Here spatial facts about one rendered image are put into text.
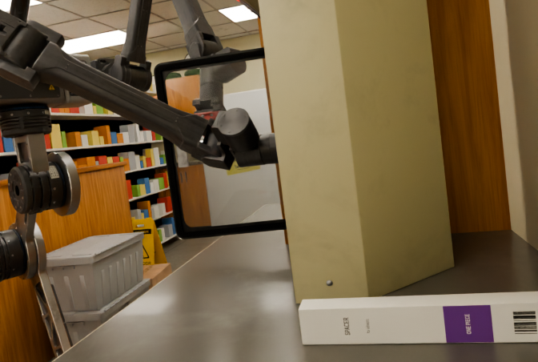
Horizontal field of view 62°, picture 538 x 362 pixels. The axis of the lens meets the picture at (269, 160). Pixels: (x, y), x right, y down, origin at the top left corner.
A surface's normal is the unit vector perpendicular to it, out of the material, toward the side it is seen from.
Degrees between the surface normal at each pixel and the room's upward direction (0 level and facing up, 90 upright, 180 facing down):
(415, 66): 90
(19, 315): 90
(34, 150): 90
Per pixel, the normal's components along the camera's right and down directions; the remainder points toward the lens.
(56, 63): 0.36, -0.30
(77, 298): -0.22, 0.18
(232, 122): -0.27, -0.51
